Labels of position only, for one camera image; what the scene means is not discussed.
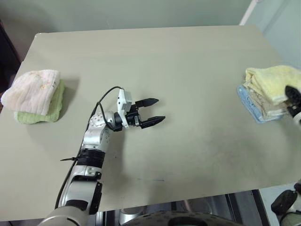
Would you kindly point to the dark wooden furniture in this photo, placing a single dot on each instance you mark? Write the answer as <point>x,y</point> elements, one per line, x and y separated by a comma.
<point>7,66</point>

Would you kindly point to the dark rounded dotted shape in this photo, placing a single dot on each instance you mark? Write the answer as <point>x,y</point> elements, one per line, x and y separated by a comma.
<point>152,219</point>

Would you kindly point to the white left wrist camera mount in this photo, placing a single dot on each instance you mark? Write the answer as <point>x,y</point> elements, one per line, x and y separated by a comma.
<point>123,101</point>

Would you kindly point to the pink folded towel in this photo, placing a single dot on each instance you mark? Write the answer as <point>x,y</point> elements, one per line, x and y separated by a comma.
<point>30,89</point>

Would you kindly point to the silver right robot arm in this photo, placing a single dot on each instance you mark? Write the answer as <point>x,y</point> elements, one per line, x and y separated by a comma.
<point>283,203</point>

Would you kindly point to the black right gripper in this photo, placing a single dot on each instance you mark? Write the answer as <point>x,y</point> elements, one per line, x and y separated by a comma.
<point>294,109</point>

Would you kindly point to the beige folded towel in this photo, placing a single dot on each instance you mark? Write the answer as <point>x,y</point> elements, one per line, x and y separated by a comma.
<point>261,103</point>

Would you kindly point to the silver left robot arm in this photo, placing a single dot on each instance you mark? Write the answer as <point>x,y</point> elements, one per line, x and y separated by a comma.
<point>91,139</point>

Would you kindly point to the metal table frame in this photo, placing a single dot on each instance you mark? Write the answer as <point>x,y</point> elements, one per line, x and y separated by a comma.
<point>249,207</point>

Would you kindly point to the yellow towel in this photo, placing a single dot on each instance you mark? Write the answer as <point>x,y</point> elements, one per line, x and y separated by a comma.
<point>265,81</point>

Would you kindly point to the green folded towel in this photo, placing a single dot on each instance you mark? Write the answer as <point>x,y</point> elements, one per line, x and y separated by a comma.
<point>53,110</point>

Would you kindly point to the blue folded towel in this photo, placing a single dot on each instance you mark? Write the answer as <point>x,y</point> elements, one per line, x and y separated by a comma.
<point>247,100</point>

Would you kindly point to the white wall pipe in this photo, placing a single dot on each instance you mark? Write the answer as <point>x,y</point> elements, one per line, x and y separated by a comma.
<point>248,11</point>

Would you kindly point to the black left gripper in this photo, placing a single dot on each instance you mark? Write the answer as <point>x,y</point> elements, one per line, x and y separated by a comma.
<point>135,117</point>

